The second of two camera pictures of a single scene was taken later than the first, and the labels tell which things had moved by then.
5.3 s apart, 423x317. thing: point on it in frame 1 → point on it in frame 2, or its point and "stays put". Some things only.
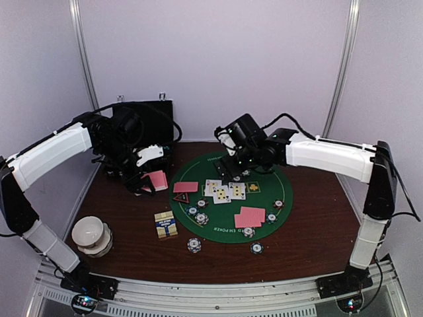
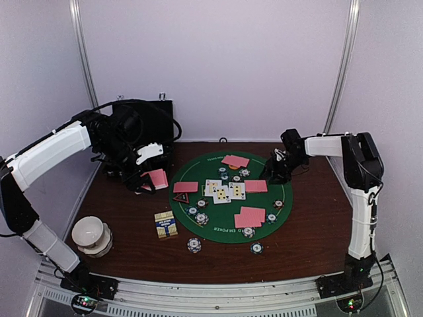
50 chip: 271,218 stays put
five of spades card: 221,194 stays put
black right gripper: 222,171 → 271,165
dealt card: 185,186 stays put
